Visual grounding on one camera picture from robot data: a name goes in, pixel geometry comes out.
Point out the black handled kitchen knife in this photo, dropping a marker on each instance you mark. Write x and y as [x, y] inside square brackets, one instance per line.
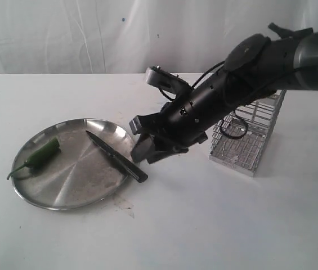
[133, 170]

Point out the green chili pepper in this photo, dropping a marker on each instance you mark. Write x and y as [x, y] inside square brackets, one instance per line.
[39, 157]

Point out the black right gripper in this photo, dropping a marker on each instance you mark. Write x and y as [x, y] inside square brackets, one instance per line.
[179, 125]

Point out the round stainless steel plate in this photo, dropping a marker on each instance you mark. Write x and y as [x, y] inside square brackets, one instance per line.
[79, 173]

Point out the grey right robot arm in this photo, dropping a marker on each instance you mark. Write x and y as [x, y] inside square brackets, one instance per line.
[254, 69]

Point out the wire metal utensil basket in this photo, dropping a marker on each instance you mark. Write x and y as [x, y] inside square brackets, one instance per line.
[240, 139]

